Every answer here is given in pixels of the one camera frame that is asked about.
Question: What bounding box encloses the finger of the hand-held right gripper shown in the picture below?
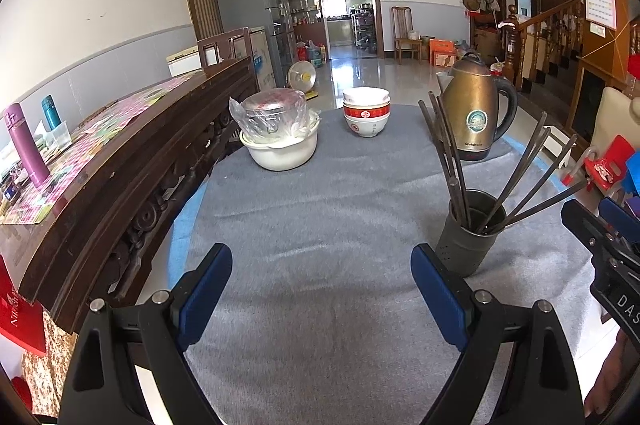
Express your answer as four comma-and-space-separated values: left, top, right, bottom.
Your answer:
561, 199, 626, 258
599, 196, 640, 236

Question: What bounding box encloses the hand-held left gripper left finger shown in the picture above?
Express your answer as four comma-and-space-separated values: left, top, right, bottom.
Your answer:
59, 242, 233, 425

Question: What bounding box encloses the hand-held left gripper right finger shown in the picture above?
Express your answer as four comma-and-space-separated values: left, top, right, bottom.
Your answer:
410, 243, 586, 425

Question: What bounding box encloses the grey metal chopstick holder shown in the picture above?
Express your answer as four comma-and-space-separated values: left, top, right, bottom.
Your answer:
435, 190, 506, 278

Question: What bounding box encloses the group of dark chopsticks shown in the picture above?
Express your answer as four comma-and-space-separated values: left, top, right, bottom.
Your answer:
417, 90, 591, 236

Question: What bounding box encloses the person's right hand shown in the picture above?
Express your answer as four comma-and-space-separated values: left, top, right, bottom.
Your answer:
584, 334, 640, 421

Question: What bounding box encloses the red plastic chair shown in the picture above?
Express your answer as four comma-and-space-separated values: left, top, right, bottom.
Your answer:
561, 135, 638, 193

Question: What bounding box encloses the blue table cloth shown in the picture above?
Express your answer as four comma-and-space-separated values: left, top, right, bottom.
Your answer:
167, 110, 566, 286

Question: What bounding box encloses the cream chair back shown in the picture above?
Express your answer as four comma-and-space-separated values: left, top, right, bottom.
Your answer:
590, 86, 640, 166

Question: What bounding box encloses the small white stool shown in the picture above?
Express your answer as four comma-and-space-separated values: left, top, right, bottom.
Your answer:
542, 125, 576, 168

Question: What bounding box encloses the grey felt table cover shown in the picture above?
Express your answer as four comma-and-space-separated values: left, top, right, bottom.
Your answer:
182, 105, 608, 425

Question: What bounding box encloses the dark carved wooden sideboard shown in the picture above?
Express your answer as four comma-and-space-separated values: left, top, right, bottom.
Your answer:
0, 57, 258, 336

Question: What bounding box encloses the gold electric kettle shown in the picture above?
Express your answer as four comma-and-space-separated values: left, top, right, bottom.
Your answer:
436, 50, 518, 162

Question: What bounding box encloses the white bowl red emblem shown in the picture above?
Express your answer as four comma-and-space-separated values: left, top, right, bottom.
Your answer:
344, 111, 390, 138

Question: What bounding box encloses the pink patterned sideboard mat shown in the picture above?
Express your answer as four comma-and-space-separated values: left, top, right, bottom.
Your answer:
0, 72, 206, 226

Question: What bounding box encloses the floral cloth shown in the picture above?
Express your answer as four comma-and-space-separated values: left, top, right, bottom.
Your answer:
22, 310, 78, 418

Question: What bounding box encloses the red gift bag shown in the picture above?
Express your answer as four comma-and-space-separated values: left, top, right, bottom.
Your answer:
0, 255, 47, 358

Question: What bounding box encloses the wooden stair railing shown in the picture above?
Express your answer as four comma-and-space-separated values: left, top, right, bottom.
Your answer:
497, 0, 586, 93

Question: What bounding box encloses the red banded white bowl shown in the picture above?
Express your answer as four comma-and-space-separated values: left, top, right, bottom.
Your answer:
343, 101, 390, 118

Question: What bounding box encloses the clear plastic box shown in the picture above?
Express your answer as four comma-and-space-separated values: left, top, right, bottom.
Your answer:
47, 121, 71, 150

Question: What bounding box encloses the orange carton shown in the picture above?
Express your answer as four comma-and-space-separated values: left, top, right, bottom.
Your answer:
429, 37, 457, 68

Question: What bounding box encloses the white chest freezer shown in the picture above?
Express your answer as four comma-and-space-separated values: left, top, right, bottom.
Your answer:
165, 46, 203, 78

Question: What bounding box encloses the purple thermos bottle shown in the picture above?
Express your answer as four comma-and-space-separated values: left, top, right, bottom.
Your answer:
4, 103, 51, 186

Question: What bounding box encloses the teal thermos bottle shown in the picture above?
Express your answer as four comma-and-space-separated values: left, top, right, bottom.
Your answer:
41, 95, 63, 132

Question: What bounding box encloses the white electric fan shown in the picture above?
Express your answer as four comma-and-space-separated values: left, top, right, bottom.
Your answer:
286, 60, 318, 93

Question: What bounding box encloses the white appliance blue sticker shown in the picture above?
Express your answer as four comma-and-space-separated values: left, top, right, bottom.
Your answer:
248, 27, 276, 90

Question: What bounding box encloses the dark wooden chair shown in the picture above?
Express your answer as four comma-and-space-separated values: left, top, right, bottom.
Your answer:
196, 27, 253, 68

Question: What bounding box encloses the light wooden chair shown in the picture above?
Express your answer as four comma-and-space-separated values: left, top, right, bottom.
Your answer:
391, 6, 423, 66

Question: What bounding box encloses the grey refrigerator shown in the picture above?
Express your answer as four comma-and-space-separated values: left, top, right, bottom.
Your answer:
208, 0, 296, 90

